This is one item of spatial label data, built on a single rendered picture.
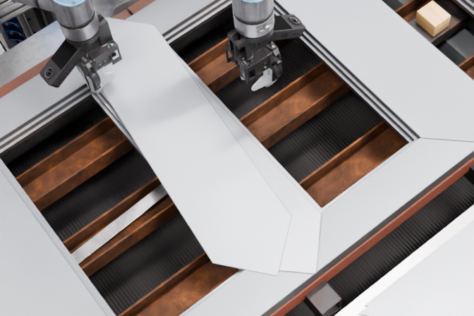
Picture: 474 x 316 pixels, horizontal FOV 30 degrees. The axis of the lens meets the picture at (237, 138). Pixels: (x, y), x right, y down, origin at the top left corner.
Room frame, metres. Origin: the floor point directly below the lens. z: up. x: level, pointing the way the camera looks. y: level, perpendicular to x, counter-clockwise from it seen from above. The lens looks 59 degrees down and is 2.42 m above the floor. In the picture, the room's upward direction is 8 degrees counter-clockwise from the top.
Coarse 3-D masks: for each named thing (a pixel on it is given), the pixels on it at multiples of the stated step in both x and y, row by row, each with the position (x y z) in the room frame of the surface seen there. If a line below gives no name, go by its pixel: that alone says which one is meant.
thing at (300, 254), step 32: (224, 0) 1.31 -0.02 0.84; (96, 96) 1.10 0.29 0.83; (32, 128) 1.04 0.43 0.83; (0, 160) 0.97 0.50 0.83; (256, 160) 0.87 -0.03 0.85; (288, 192) 0.79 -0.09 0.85; (320, 224) 0.71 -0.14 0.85; (384, 224) 0.71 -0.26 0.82; (64, 256) 0.73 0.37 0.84; (288, 256) 0.66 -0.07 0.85
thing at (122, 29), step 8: (112, 24) 1.27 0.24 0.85; (120, 24) 1.27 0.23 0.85; (128, 24) 1.27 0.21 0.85; (136, 24) 1.26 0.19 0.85; (144, 24) 1.26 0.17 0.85; (152, 24) 1.26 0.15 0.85; (112, 32) 1.25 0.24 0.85; (120, 32) 1.25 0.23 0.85; (128, 32) 1.24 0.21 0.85; (136, 32) 1.24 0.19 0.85; (120, 40) 1.22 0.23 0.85
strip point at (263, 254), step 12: (276, 228) 0.72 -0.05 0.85; (288, 228) 0.72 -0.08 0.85; (252, 240) 0.70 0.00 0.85; (264, 240) 0.70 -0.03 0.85; (276, 240) 0.69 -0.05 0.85; (240, 252) 0.68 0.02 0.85; (252, 252) 0.68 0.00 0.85; (264, 252) 0.67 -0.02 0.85; (276, 252) 0.67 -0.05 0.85; (228, 264) 0.66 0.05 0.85; (240, 264) 0.65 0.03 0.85; (252, 264) 0.65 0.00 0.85; (264, 264) 0.65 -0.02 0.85; (276, 264) 0.64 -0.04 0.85
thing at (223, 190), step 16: (240, 160) 0.88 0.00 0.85; (224, 176) 0.85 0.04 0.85; (240, 176) 0.84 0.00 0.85; (256, 176) 0.84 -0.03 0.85; (192, 192) 0.82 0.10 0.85; (208, 192) 0.82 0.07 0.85; (224, 192) 0.81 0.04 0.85; (240, 192) 0.81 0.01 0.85; (256, 192) 0.80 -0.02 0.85; (192, 208) 0.79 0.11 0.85; (208, 208) 0.78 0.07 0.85; (224, 208) 0.78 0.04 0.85; (192, 224) 0.75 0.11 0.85
